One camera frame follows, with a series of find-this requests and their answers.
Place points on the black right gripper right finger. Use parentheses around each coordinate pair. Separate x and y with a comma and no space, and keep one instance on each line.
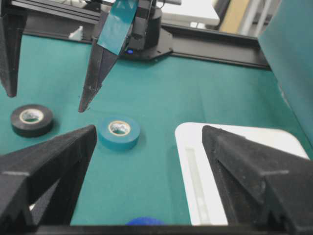
(280,183)

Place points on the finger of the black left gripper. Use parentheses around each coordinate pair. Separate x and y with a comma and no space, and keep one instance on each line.
(101,61)
(11,30)

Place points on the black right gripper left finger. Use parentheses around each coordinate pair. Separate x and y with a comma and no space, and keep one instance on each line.
(40,184)

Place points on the white plastic tray case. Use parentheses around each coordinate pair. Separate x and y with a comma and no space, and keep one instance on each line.
(213,197)

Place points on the black tape roll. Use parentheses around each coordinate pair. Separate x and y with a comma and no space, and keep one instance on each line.
(32,120)

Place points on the teal tape roll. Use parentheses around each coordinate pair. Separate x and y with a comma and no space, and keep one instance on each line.
(118,132)

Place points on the blue tape roll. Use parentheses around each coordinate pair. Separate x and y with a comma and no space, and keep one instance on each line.
(145,221)

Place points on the green table cloth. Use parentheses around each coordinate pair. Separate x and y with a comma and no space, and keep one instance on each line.
(159,95)

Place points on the white desk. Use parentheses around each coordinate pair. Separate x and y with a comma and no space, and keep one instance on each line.
(189,11)

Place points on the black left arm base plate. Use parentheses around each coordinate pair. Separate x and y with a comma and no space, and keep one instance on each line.
(156,44)

